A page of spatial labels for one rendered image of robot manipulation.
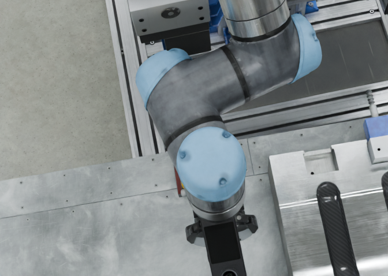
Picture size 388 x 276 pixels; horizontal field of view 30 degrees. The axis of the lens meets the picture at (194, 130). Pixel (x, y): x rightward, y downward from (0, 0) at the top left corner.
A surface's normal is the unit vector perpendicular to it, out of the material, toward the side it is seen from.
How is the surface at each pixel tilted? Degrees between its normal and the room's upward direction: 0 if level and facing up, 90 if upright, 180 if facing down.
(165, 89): 17
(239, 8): 65
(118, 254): 0
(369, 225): 4
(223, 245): 31
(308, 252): 2
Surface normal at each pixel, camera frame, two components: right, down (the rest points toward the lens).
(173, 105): -0.31, -0.22
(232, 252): -0.01, 0.18
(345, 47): -0.07, -0.35
